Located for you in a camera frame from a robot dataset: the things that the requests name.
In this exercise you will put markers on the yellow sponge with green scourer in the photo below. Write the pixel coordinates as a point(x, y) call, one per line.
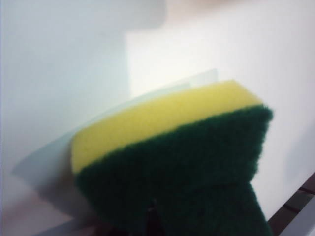
point(172, 152)

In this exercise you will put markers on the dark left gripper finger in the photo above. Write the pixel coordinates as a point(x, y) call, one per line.
point(152, 221)

